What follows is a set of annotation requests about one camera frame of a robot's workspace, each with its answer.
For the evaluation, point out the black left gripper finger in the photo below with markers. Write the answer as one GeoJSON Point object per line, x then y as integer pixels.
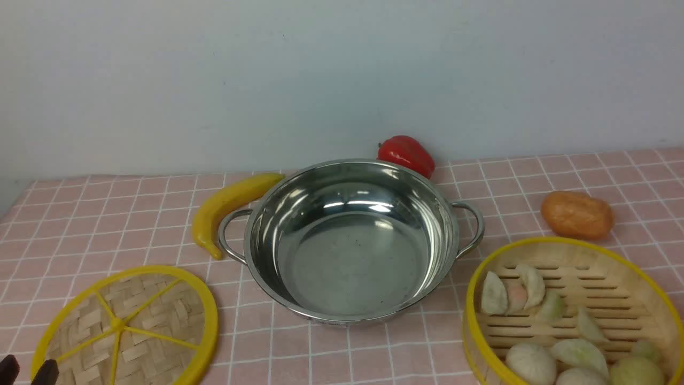
{"type": "Point", "coordinates": [9, 370]}

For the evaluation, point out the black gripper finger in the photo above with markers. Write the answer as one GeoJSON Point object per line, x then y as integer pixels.
{"type": "Point", "coordinates": [47, 374]}

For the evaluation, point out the yellow bamboo steamer lid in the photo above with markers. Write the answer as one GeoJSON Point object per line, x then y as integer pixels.
{"type": "Point", "coordinates": [145, 325]}

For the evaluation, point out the yellow bamboo steamer basket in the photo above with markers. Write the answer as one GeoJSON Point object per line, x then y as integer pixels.
{"type": "Point", "coordinates": [624, 301]}

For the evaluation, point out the stainless steel pot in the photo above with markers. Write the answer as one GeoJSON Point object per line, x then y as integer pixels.
{"type": "Point", "coordinates": [350, 241]}

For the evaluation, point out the pink checkered tablecloth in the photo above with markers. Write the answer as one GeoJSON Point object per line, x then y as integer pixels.
{"type": "Point", "coordinates": [61, 236]}

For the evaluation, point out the yellow plastic banana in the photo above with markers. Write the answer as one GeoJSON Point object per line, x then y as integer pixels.
{"type": "Point", "coordinates": [204, 228]}

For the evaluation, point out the red plastic bell pepper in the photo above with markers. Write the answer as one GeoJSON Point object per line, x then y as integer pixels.
{"type": "Point", "coordinates": [407, 152]}

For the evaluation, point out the white dumpling left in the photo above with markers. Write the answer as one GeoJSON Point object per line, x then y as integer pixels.
{"type": "Point", "coordinates": [494, 296]}

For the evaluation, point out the white dumpling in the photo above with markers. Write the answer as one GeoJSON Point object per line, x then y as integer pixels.
{"type": "Point", "coordinates": [494, 296]}
{"type": "Point", "coordinates": [533, 282]}

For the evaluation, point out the pink shrimp dumpling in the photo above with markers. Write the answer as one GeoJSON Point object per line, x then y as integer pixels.
{"type": "Point", "coordinates": [517, 296]}

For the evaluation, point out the white round bun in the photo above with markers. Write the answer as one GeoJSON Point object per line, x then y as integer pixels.
{"type": "Point", "coordinates": [532, 363]}

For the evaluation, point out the white dumpling upper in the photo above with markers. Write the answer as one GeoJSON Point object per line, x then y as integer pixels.
{"type": "Point", "coordinates": [533, 282]}

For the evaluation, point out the pale green dumpling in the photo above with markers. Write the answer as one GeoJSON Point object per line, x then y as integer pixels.
{"type": "Point", "coordinates": [552, 308]}
{"type": "Point", "coordinates": [578, 352]}

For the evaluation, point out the white bun bottom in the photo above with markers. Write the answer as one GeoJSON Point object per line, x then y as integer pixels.
{"type": "Point", "coordinates": [580, 376]}

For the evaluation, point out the pale green dumpling lower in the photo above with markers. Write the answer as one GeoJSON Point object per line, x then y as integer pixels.
{"type": "Point", "coordinates": [578, 352]}

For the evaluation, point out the pale dumpling right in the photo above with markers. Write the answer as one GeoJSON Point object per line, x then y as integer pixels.
{"type": "Point", "coordinates": [588, 328]}

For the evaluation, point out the orange brown potato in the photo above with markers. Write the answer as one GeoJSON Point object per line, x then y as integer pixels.
{"type": "Point", "coordinates": [577, 215]}

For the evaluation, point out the yellowish round bun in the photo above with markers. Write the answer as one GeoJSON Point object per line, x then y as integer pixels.
{"type": "Point", "coordinates": [636, 370]}

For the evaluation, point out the small green dumpling far right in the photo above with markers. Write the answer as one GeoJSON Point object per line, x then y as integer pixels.
{"type": "Point", "coordinates": [646, 349]}

